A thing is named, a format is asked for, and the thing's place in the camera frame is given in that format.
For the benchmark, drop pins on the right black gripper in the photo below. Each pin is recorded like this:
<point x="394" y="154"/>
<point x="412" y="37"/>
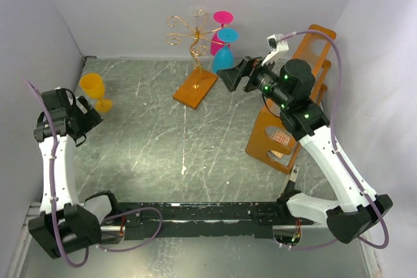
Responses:
<point x="232" y="77"/>

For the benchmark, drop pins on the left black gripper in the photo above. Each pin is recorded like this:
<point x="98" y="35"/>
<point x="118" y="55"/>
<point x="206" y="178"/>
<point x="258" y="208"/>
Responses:
<point x="90" y="118"/>

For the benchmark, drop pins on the blue plastic wine glass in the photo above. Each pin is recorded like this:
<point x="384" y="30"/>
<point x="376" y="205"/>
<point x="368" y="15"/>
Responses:
<point x="224" y="58"/>

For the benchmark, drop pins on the yellow plastic wine glass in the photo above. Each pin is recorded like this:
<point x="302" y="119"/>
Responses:
<point x="94" y="87"/>

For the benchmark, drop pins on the pink plastic wine glass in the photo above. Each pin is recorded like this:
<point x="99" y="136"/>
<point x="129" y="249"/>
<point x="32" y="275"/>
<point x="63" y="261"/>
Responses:
<point x="223" y="18"/>

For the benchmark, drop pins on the clear wine glass front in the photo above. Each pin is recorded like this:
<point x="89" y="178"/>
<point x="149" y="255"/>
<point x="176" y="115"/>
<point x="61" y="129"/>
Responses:
<point x="86" y="151"/>

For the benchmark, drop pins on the clear wine glass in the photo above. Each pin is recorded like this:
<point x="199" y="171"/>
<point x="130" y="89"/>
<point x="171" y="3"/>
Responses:
<point x="198" y="15"/>
<point x="86" y="151"/>

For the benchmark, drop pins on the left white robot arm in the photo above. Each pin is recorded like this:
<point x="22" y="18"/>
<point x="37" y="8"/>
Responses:
<point x="64" y="224"/>

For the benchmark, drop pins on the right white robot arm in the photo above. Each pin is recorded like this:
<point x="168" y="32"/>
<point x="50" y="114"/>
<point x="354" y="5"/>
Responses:
<point x="358" y="206"/>

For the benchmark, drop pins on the wooden rack base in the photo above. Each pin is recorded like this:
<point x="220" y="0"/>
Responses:
<point x="196" y="86"/>

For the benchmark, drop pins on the clear wine glass back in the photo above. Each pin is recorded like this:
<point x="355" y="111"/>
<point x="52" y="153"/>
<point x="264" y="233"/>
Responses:
<point x="198" y="15"/>

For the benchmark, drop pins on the orange wooden shelf rack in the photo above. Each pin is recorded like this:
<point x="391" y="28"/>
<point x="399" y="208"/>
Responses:
<point x="269" y="142"/>

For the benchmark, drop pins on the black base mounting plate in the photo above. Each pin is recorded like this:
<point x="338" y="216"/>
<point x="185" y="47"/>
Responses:
<point x="260" y="220"/>

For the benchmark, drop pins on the white label strip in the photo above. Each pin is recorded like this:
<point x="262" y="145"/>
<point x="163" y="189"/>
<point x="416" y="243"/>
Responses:
<point x="294" y="173"/>

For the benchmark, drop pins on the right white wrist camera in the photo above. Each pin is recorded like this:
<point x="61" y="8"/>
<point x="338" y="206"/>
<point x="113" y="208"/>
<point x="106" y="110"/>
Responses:
<point x="278" y="48"/>

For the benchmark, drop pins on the gold wire glass rack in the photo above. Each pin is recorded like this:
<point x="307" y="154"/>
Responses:
<point x="196" y="35"/>

